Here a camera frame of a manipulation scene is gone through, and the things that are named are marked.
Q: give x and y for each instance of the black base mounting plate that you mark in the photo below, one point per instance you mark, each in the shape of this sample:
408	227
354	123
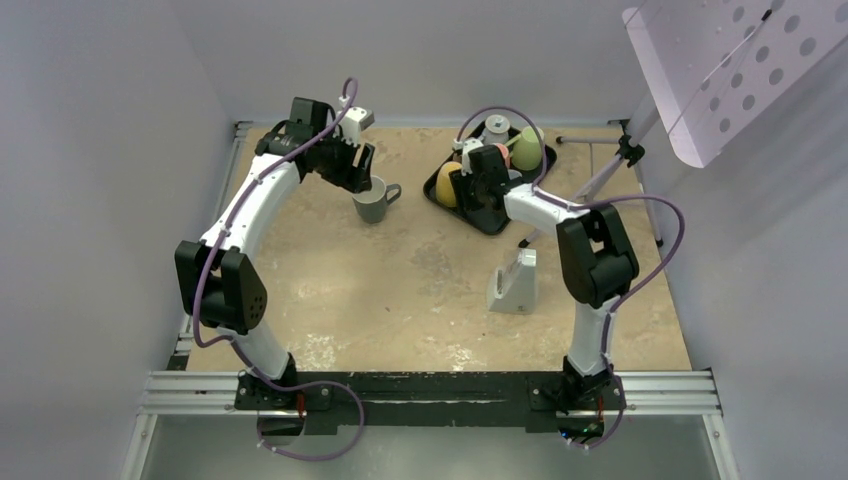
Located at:
518	399

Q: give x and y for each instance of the black plastic tray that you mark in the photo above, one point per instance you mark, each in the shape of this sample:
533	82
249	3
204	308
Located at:
487	220

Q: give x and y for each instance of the white metronome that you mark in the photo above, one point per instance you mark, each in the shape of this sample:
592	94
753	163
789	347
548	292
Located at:
513	287

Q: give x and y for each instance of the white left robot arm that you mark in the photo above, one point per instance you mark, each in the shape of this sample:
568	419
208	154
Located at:
220	288

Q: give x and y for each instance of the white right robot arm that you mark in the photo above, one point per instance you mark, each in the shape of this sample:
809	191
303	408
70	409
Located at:
598	263

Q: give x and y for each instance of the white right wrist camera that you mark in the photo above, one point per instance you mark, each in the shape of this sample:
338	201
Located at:
462	150

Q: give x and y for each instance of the aluminium frame rail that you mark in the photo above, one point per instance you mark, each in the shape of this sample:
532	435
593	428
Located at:
669	427

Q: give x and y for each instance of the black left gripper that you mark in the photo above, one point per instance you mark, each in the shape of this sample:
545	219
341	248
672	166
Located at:
355	179

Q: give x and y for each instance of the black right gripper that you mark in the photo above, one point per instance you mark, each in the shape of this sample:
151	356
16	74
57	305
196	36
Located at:
466	202

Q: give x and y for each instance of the pink mug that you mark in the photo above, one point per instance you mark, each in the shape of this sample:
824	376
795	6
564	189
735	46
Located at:
505	154

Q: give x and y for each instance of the green mug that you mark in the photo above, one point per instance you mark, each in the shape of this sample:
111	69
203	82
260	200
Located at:
525	149

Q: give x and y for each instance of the yellow mug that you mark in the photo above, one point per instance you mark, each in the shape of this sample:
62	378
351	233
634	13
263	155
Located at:
444	189

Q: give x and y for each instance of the grey-blue ceramic mug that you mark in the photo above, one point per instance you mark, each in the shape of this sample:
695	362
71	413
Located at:
372	205

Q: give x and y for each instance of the perforated music stand desk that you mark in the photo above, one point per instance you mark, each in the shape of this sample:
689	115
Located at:
713	67

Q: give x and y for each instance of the music stand tripod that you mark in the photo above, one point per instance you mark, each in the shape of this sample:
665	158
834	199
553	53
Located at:
633	131

